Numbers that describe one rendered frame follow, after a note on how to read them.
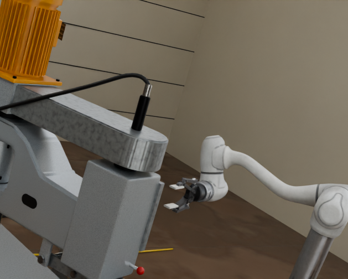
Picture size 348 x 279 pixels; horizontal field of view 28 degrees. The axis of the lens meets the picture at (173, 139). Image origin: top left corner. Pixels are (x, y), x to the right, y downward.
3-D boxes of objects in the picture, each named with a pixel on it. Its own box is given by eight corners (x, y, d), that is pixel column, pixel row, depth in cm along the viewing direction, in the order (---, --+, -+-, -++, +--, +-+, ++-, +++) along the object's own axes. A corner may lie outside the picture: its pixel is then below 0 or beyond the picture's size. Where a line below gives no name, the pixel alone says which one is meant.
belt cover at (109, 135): (-44, 98, 290) (-36, 60, 287) (1, 100, 311) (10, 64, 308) (130, 185, 242) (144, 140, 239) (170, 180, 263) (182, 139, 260)
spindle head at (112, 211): (27, 250, 272) (55, 143, 263) (65, 242, 290) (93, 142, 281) (95, 292, 254) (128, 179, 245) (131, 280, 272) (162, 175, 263)
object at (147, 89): (128, 127, 255) (141, 82, 252) (135, 127, 259) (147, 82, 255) (136, 131, 253) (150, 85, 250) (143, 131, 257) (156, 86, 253)
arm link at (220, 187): (193, 201, 307) (194, 171, 307) (211, 198, 321) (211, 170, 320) (215, 203, 302) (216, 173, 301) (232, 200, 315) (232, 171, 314)
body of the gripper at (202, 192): (208, 186, 297) (197, 187, 289) (202, 204, 298) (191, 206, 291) (193, 179, 300) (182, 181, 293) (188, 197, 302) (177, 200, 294)
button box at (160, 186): (125, 243, 272) (144, 175, 266) (129, 242, 275) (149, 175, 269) (140, 251, 268) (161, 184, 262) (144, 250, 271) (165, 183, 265)
